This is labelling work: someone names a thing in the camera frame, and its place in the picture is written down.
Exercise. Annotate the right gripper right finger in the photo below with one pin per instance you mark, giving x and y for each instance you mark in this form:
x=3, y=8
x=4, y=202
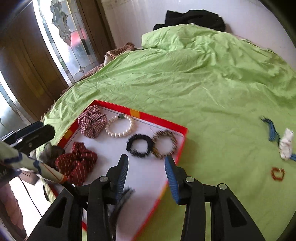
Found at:
x=176, y=179

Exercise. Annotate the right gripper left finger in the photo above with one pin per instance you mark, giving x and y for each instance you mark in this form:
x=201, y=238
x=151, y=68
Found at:
x=117, y=176

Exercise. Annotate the black hair claw clip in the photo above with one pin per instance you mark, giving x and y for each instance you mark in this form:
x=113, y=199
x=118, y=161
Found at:
x=114, y=210

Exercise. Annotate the red polka dot scrunchie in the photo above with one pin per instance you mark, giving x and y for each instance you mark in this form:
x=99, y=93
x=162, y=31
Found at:
x=77, y=164

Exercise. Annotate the white patterned scrunchie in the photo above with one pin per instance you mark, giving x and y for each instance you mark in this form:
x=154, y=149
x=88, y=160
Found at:
x=285, y=144

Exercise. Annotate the left hand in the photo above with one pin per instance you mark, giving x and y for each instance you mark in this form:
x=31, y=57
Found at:
x=12, y=212

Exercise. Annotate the grey green scrunchie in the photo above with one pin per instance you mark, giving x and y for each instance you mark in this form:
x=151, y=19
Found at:
x=50, y=153

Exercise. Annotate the red rimmed white tray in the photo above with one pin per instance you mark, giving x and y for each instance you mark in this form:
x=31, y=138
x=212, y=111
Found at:
x=146, y=176

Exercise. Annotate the red white checked scrunchie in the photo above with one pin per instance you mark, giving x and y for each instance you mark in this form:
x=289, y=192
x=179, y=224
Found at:
x=92, y=121

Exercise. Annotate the green bed sheet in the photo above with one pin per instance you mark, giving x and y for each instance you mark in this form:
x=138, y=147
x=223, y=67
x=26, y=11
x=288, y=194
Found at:
x=218, y=86

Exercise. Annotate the stained glass door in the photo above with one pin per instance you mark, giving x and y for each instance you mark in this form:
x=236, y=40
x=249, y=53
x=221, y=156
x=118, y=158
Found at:
x=65, y=36

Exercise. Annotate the black clothing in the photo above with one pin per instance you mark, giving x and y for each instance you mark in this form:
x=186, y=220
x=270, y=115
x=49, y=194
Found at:
x=201, y=18

